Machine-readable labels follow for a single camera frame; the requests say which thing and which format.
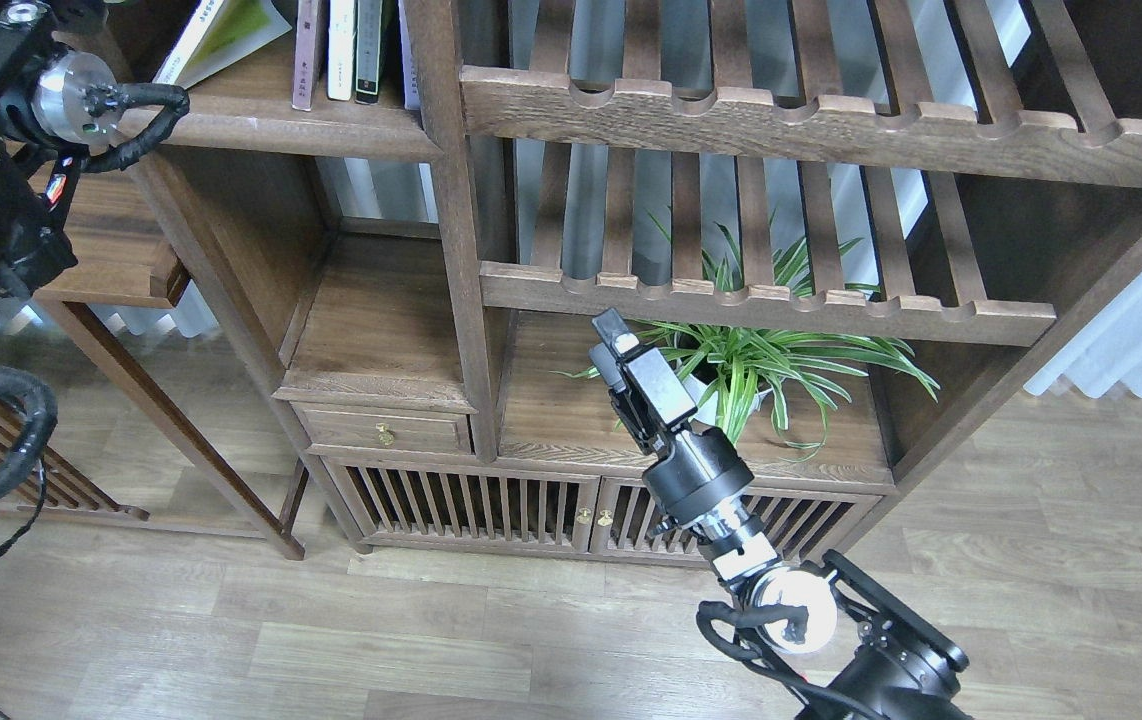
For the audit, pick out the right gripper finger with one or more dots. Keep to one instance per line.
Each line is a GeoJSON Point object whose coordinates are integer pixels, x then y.
{"type": "Point", "coordinates": [615, 334]}

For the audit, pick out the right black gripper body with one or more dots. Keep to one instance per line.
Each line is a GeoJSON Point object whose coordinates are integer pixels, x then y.
{"type": "Point", "coordinates": [648, 398]}

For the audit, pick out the yellow green book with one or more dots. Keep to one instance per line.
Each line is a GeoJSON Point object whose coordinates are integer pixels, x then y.
{"type": "Point", "coordinates": [218, 34]}

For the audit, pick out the dark brown book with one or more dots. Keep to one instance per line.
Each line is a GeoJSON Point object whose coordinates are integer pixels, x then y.
{"type": "Point", "coordinates": [310, 27]}

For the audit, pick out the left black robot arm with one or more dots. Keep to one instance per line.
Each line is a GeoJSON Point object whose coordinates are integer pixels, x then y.
{"type": "Point", "coordinates": [62, 114]}

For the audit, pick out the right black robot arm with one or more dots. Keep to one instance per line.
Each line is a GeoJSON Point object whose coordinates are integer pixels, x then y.
{"type": "Point", "coordinates": [903, 668]}

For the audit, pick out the white plant pot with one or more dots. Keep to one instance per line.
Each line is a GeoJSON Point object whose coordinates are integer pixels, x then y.
{"type": "Point", "coordinates": [708, 398]}

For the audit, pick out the green spider plant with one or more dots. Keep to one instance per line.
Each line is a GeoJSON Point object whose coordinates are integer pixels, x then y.
{"type": "Point", "coordinates": [759, 363]}

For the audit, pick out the dark wooden bookshelf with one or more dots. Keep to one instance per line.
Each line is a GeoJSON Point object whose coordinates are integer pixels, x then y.
{"type": "Point", "coordinates": [403, 286]}

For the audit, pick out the pale upright book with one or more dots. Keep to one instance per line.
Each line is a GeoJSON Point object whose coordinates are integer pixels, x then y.
{"type": "Point", "coordinates": [410, 87]}

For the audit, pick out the dark green upright book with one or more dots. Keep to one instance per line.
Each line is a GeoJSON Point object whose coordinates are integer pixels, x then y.
{"type": "Point", "coordinates": [373, 22]}

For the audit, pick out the white upright book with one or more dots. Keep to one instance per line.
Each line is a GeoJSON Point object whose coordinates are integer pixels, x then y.
{"type": "Point", "coordinates": [341, 40]}

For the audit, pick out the wooden side table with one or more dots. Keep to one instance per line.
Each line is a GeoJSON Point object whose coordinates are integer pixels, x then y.
{"type": "Point", "coordinates": [124, 259]}

